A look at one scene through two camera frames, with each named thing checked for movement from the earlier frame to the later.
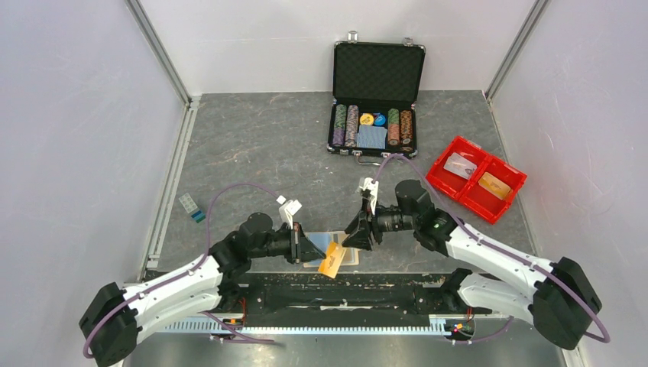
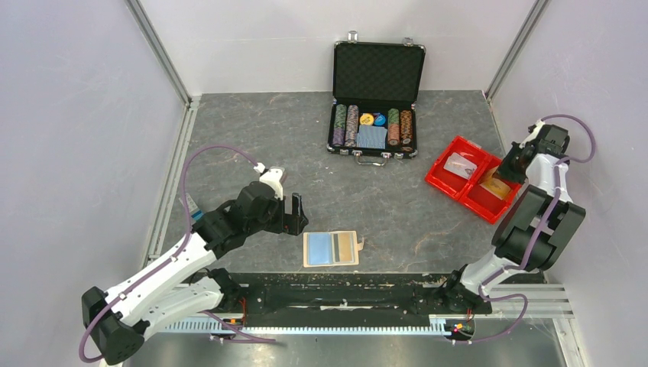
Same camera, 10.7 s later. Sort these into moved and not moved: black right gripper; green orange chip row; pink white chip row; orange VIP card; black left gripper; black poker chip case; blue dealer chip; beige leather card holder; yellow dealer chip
Moved: orange VIP card; black left gripper; black right gripper
Not moved: beige leather card holder; yellow dealer chip; blue dealer chip; green orange chip row; pink white chip row; black poker chip case
